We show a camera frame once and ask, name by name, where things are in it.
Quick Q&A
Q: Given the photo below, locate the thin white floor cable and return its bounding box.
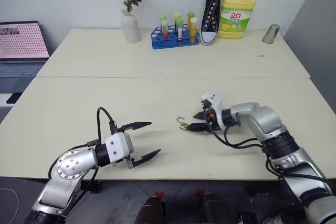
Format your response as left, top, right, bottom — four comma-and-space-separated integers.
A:
0, 187, 20, 217

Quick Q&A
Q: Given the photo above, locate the black canvas sneaker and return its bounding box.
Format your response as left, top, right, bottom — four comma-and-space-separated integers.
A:
199, 0, 224, 46

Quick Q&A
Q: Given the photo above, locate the green capped orange liquid tube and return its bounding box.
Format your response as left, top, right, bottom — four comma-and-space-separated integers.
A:
186, 11, 196, 31

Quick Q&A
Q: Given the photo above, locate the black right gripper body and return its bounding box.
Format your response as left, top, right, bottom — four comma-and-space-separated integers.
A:
204, 108, 224, 132

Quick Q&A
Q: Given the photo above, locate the yellow detergent pump bottle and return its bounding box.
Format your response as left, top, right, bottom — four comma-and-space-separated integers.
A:
217, 0, 259, 39

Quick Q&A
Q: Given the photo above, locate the green capped white label tube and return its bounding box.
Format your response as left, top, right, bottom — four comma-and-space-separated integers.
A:
175, 18, 185, 45

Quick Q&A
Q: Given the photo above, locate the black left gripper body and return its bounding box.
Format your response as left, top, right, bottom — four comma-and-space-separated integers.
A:
123, 129, 137, 170

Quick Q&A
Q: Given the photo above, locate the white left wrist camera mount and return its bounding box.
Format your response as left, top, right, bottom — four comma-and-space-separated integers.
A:
104, 132, 132, 167

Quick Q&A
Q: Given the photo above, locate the blue test tube rack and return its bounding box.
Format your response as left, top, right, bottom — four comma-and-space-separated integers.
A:
150, 24, 201, 50

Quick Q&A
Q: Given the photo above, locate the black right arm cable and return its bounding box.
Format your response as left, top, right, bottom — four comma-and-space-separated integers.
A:
206, 119, 330, 183

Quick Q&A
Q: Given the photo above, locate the grey open laptop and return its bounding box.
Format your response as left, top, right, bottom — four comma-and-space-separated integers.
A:
0, 20, 51, 86

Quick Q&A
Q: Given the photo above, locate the yellow capped orange liquid tube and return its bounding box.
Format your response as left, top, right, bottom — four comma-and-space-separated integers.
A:
190, 17, 199, 44

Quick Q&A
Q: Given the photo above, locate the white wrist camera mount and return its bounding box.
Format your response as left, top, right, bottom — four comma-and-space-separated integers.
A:
200, 90, 224, 120
104, 132, 132, 167

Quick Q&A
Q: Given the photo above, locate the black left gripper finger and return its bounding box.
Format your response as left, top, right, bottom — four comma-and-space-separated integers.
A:
131, 148, 162, 168
117, 121, 153, 133

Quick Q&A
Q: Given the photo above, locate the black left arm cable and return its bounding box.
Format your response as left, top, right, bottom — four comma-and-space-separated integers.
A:
48, 106, 118, 180

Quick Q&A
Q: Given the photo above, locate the white ceramic vase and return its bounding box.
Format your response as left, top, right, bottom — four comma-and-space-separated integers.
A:
120, 8, 142, 44

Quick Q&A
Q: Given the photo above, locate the brass padlock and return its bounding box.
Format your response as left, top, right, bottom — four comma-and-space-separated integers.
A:
176, 116, 190, 131

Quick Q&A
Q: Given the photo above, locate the black table clamp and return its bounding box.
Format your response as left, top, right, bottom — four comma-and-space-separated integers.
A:
80, 178, 103, 194

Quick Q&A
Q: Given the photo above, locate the green capped red liquid tube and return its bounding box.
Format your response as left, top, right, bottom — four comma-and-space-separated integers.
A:
161, 19, 170, 40

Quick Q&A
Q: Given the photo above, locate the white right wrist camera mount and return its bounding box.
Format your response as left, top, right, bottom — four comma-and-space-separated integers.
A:
200, 90, 224, 120

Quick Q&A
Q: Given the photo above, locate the steel metal cup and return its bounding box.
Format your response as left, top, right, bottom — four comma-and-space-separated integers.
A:
261, 24, 281, 45

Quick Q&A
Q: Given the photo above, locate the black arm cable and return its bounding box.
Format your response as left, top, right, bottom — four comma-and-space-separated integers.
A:
48, 106, 118, 180
206, 119, 330, 183

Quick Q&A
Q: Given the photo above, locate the dark rounded shape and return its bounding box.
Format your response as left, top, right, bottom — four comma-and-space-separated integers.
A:
201, 192, 233, 224
136, 196, 166, 224

